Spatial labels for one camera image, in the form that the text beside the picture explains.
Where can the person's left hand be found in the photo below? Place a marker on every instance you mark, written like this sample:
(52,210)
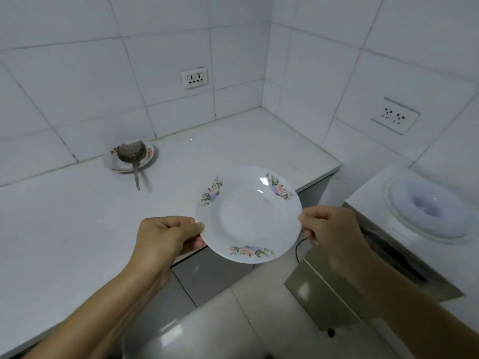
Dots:
(162,239)

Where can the person's right hand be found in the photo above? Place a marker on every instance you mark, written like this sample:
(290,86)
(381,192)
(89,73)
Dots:
(333,235)

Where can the person's left thumb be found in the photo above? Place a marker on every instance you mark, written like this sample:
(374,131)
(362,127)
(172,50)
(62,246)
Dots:
(187,231)

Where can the person's right thumb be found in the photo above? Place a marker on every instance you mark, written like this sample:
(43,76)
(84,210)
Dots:
(312,216)

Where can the person's left forearm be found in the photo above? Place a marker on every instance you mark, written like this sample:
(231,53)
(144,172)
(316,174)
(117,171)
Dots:
(97,314)

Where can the person's right forearm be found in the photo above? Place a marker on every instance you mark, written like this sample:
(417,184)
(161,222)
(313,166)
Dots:
(415,314)

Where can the small white floral plate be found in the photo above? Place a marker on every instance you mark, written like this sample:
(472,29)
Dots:
(125,158)

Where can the white wall socket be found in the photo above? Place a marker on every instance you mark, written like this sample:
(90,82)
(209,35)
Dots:
(395,115)
(194,77)

